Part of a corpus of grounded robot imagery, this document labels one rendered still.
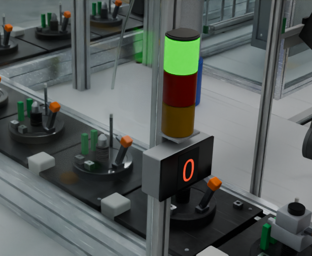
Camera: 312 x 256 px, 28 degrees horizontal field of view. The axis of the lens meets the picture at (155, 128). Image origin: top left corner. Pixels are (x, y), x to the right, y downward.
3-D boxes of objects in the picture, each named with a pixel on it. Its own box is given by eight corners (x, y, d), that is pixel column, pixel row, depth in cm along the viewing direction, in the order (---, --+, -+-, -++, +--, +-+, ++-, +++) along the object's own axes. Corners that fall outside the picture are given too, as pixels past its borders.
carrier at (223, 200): (262, 217, 132) (269, 164, 127) (186, 268, 116) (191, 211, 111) (176, 174, 147) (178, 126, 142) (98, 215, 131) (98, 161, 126)
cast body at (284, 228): (313, 243, 112) (319, 209, 109) (299, 253, 109) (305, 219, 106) (275, 222, 118) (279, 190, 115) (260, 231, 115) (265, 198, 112)
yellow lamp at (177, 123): (200, 131, 97) (202, 101, 95) (178, 141, 94) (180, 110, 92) (175, 120, 100) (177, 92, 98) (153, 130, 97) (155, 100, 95)
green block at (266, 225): (268, 248, 116) (271, 225, 114) (265, 251, 115) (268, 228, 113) (263, 245, 117) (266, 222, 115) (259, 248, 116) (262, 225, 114)
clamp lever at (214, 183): (209, 207, 127) (222, 182, 122) (202, 211, 125) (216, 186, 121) (196, 195, 128) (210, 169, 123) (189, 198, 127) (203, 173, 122)
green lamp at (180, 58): (204, 69, 93) (207, 37, 91) (182, 77, 90) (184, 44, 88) (179, 60, 96) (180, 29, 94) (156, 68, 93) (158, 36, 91)
